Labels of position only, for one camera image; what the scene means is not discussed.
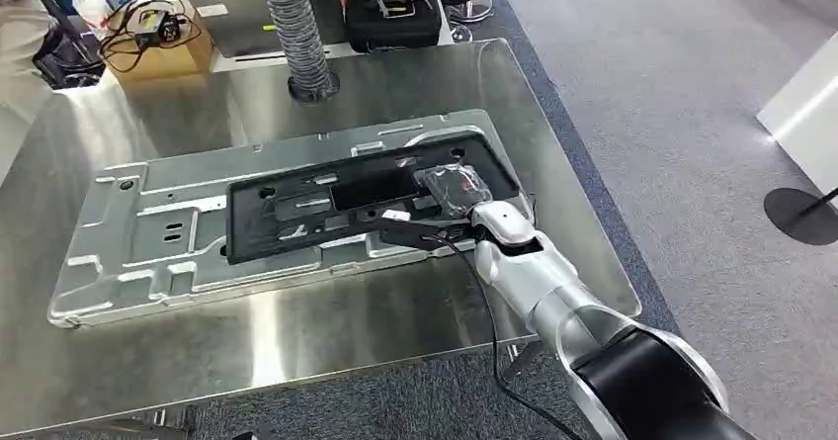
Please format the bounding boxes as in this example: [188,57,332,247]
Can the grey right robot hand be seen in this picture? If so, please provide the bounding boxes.
[412,161,493,220]

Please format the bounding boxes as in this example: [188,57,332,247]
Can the black plastic panel with cutouts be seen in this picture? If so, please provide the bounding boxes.
[224,130,523,266]

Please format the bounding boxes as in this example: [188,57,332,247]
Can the black tool case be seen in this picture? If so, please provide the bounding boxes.
[345,0,445,53]

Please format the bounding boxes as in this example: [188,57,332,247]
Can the chrome stanchion base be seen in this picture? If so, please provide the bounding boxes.
[448,0,494,44]

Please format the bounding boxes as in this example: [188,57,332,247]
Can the steel work table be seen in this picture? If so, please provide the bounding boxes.
[0,37,643,438]

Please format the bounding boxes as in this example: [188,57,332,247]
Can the grey flat sheet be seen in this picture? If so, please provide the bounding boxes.
[183,0,348,59]

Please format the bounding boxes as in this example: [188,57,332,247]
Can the cardboard box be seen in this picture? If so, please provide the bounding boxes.
[104,24,216,86]

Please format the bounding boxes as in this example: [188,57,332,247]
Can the silver stamped metal plate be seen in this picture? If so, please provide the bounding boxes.
[47,109,535,329]

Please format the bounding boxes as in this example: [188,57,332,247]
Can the black charger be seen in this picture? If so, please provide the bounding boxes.
[133,9,185,48]

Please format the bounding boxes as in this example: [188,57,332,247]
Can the black round stand base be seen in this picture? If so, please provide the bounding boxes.
[764,186,838,247]

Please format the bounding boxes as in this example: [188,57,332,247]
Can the white board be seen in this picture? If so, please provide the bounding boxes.
[757,31,838,196]

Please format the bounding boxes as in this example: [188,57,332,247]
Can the black bag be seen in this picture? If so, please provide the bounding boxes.
[33,24,106,91]

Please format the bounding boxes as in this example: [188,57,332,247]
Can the clear plastic bottle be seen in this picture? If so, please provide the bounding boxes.
[63,0,114,33]

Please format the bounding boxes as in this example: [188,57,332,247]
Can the person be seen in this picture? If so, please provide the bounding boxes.
[0,0,67,186]

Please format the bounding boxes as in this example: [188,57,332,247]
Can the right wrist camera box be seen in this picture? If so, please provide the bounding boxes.
[377,209,474,253]

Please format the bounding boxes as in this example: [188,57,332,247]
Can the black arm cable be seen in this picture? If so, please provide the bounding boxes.
[428,233,584,440]

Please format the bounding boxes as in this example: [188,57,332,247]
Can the grey ribbed hose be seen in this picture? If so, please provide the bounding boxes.
[263,0,342,104]

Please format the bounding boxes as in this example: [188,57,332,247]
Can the tangled black charger cable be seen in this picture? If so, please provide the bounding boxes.
[99,0,205,75]

